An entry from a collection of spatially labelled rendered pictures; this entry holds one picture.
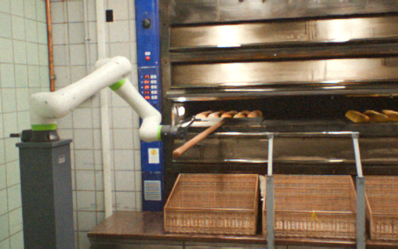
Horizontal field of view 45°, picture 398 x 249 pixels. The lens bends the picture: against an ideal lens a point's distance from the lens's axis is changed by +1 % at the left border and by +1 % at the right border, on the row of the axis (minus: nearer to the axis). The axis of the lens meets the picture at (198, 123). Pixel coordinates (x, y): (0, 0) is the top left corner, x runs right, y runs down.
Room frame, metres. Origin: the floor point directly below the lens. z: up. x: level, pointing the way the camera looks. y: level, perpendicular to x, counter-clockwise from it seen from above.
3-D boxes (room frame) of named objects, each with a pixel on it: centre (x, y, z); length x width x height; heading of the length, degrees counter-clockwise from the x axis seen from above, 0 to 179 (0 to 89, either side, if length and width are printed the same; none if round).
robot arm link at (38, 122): (2.43, 0.79, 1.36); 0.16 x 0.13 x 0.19; 40
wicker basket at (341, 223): (2.87, -0.67, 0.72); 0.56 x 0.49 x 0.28; 80
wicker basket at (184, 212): (2.99, -0.09, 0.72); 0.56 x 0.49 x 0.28; 80
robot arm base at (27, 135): (2.45, 0.85, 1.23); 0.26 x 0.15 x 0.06; 76
